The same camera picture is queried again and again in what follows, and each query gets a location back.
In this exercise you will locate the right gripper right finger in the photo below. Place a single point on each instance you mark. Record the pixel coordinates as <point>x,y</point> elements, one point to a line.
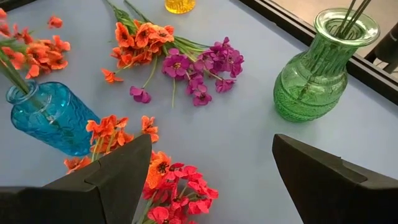
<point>342,193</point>

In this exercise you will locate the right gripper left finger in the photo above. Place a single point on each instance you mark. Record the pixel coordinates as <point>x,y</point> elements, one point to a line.
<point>77,202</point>

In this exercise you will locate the orange flower bunch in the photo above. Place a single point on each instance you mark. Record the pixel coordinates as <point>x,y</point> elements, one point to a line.
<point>140,37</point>
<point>40,56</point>
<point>105,127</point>

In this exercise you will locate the purple flower bunch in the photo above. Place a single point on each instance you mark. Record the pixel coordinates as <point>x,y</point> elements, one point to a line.
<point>175,65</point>

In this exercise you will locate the blue glass vase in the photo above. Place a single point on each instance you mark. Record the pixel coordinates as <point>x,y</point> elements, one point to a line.
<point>53,121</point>

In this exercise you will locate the green glass vase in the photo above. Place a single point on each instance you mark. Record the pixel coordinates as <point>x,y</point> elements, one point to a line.
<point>311,84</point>

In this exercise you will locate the yellow glass vase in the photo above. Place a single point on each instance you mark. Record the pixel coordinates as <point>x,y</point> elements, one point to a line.
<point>179,6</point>

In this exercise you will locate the black pole with round base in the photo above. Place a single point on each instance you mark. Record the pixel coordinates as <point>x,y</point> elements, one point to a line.
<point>388,46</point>

